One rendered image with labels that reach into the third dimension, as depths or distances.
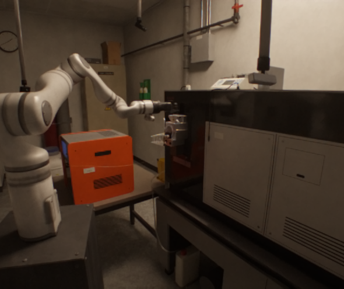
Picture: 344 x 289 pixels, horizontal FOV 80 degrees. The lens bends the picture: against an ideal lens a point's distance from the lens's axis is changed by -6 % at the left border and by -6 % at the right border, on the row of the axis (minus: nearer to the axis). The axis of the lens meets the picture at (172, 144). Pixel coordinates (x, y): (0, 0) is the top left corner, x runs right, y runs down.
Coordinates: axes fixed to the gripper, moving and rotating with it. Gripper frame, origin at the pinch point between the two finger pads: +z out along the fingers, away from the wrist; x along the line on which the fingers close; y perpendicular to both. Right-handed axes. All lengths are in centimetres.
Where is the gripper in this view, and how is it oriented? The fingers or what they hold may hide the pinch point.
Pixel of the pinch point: (176, 110)
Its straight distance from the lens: 128.9
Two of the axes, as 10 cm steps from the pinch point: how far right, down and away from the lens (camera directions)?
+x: -5.8, -1.9, 7.9
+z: 8.1, -1.4, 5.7
